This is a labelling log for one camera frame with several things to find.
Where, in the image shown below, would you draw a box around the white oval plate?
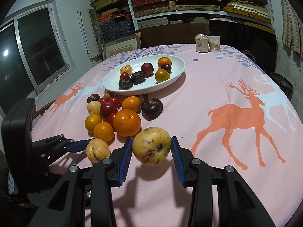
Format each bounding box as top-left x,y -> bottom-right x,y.
102,54 -> 186,95

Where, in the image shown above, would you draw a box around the pink plastic bag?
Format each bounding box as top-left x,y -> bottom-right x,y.
209,16 -> 233,23

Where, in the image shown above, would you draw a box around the beige drink can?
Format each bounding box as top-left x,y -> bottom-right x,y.
195,34 -> 209,53

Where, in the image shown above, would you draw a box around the large orange tangerine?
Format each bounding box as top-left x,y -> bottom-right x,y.
113,109 -> 142,137

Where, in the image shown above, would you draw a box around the dark red plum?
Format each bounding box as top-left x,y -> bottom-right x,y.
100,102 -> 118,118

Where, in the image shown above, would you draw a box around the framed picture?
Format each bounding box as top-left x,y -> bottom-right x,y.
102,34 -> 142,61

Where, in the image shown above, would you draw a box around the grey stone-pattern panel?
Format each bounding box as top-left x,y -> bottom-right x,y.
89,9 -> 105,44

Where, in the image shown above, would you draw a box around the small pale yellow pepino melon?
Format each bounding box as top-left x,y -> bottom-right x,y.
87,101 -> 102,115

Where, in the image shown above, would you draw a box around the white framed window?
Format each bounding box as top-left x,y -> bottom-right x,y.
0,0 -> 77,114

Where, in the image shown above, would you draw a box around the pink deer printed tablecloth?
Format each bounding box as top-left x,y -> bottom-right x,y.
31,43 -> 303,227

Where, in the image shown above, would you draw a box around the yellow purple-streaked pepino melon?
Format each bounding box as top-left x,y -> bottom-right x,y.
132,127 -> 172,165
86,138 -> 111,163

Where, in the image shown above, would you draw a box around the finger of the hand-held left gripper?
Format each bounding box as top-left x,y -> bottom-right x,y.
32,134 -> 95,165

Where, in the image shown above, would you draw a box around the white metal shelf rack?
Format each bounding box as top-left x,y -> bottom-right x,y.
122,0 -> 275,32

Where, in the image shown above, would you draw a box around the beige paper cup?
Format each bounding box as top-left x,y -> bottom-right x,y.
207,35 -> 221,53

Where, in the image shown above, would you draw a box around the black round stool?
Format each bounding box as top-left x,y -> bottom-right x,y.
270,72 -> 294,98

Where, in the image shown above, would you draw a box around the large dark water chestnut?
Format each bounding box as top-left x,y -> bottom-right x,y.
141,98 -> 163,119

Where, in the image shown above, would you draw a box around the black panel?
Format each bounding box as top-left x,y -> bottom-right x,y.
208,19 -> 279,74

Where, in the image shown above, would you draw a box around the pile of blue patterned boxes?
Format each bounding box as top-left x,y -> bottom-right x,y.
99,14 -> 136,42

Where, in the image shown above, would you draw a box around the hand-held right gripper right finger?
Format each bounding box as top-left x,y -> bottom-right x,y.
171,136 -> 276,227

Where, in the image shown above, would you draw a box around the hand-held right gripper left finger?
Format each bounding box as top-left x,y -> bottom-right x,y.
28,136 -> 133,227

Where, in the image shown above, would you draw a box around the carved wooden chair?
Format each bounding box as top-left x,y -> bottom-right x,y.
33,99 -> 58,117

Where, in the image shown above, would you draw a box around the white leaning board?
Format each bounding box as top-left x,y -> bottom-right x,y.
78,10 -> 95,60

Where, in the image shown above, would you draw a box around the hanging beige woven strips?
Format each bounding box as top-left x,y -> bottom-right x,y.
280,0 -> 303,58

